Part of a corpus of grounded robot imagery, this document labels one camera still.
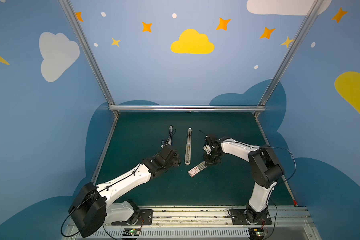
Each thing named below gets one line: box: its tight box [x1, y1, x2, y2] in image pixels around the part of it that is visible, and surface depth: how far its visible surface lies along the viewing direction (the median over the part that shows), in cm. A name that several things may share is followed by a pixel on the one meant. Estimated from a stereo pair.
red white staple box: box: [187, 161, 208, 178], surface depth 92 cm
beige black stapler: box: [184, 127, 192, 165], surface depth 102 cm
